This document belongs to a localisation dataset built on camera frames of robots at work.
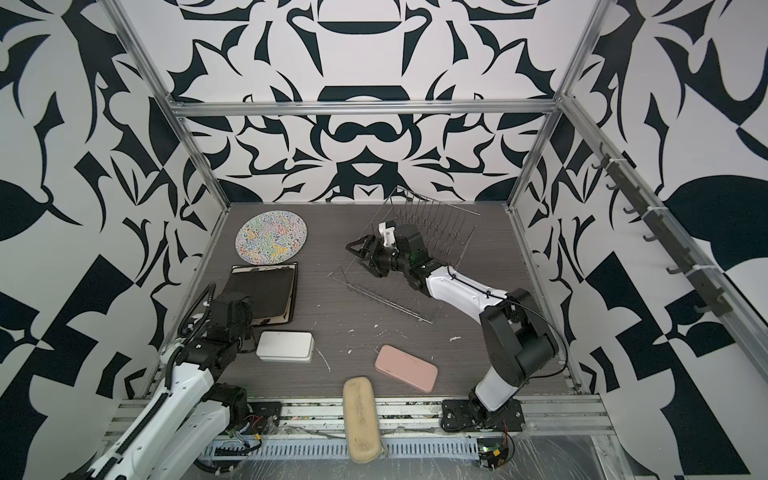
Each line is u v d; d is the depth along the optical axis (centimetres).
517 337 46
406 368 79
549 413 76
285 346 83
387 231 81
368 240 76
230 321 63
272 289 97
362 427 70
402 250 70
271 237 109
